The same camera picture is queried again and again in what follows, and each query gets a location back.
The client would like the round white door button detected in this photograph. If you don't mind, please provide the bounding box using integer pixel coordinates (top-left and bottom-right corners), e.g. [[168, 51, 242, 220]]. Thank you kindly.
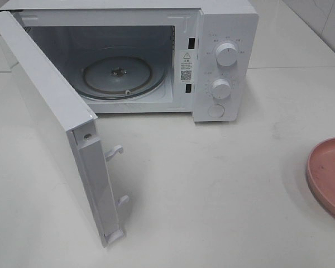
[[208, 104, 225, 118]]

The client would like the white timer knob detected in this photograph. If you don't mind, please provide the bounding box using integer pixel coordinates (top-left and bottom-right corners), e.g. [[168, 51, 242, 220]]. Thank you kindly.
[[210, 79, 232, 99]]

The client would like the white microwave door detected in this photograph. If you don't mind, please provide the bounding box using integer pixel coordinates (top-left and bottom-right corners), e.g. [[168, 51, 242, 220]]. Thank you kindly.
[[0, 11, 129, 246]]

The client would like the pink round plate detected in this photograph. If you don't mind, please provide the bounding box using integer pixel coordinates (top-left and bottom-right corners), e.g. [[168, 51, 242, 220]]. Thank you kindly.
[[306, 137, 335, 217]]

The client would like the glass microwave turntable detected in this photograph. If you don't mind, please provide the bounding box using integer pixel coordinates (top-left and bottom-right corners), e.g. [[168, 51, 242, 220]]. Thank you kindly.
[[68, 56, 166, 101]]

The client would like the white microwave oven body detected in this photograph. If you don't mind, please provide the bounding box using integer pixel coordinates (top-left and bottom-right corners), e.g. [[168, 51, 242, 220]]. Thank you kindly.
[[0, 1, 259, 122]]

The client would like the upper white power knob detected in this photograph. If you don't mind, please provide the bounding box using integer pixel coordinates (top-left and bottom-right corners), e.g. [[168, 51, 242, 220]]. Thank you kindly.
[[215, 41, 238, 67]]

